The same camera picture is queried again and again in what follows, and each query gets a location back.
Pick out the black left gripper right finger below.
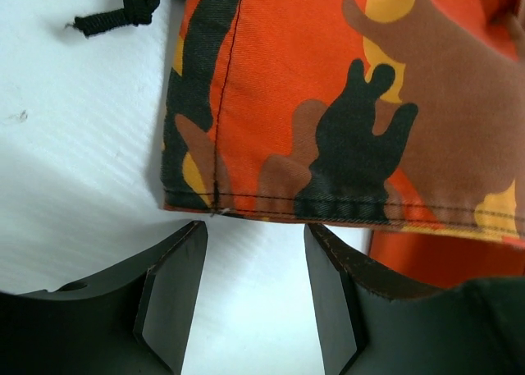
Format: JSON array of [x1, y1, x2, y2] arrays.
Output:
[[304, 224, 524, 374]]

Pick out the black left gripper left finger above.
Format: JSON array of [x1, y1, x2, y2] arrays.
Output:
[[1, 221, 208, 375]]

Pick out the orange camouflage trousers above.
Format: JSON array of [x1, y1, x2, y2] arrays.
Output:
[[64, 0, 525, 290]]

